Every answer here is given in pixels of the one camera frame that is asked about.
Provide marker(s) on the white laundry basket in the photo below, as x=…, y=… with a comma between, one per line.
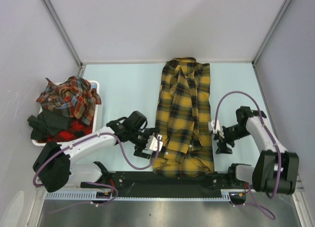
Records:
x=96, y=123

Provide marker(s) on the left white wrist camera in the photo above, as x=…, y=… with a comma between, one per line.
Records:
x=154, y=143

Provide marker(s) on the right aluminium frame post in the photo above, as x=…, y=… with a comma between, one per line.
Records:
x=277, y=20

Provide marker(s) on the yellow plaid shirt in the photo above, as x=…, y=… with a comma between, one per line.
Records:
x=183, y=114

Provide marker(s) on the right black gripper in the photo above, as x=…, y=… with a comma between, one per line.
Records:
x=222, y=143

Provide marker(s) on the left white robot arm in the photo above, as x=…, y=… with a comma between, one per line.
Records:
x=58, y=165

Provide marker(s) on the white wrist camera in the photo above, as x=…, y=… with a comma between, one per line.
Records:
x=154, y=143
x=215, y=127

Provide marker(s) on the dark striped shirt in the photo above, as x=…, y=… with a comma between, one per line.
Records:
x=46, y=124

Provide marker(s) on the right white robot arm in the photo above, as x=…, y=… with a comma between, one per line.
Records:
x=276, y=169

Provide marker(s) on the red blue plaid shirt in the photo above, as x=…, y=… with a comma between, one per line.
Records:
x=73, y=98

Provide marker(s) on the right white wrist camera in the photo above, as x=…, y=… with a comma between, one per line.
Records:
x=215, y=127

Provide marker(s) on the aluminium frame post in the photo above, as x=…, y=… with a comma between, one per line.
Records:
x=63, y=33
x=277, y=20

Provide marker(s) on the red black plaid shirt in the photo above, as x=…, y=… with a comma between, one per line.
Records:
x=76, y=130

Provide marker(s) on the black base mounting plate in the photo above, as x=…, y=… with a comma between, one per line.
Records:
x=134, y=184

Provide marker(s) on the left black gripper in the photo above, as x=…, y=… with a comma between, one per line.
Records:
x=139, y=149

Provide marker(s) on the left aluminium frame post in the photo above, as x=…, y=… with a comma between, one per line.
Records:
x=63, y=33

